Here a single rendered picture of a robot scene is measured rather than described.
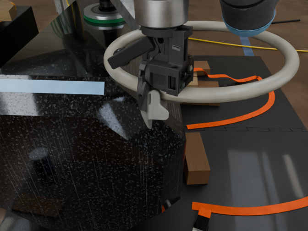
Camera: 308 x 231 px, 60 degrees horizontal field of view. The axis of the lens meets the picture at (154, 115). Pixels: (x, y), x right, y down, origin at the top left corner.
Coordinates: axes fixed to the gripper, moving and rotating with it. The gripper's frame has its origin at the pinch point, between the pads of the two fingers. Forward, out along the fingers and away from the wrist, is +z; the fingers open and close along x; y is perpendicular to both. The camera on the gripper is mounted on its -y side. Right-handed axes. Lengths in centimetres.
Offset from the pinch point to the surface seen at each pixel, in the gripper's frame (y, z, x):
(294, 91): 25, 81, 186
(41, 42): -59, -1, 20
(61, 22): -68, -2, 38
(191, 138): -21, 71, 76
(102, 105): -21.9, 8.3, 7.6
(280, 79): 21.9, -7.9, 13.3
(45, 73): -40.5, 1.2, 4.9
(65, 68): -37.6, 1.1, 10.1
